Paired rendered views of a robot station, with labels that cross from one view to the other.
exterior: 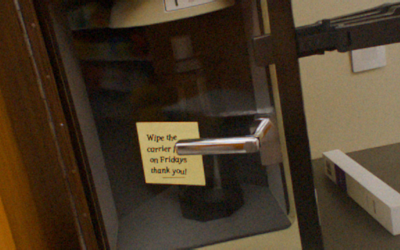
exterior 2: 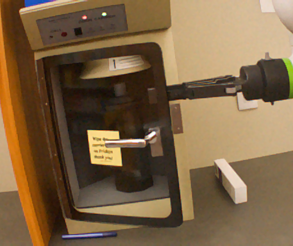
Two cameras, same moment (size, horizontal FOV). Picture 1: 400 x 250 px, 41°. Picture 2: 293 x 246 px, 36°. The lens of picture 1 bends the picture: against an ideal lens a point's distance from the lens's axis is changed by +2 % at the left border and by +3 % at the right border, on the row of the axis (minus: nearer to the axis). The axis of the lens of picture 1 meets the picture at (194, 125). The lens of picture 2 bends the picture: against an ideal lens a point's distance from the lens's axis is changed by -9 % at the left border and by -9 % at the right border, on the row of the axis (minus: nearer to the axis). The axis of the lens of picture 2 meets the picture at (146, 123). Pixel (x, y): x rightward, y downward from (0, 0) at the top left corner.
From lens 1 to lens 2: 0.44 m
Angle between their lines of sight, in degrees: 4
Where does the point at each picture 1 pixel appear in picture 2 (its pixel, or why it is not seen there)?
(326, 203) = (208, 189)
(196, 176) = (117, 161)
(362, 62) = (243, 104)
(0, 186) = (22, 157)
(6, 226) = (25, 177)
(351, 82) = (238, 116)
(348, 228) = (215, 202)
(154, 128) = (96, 134)
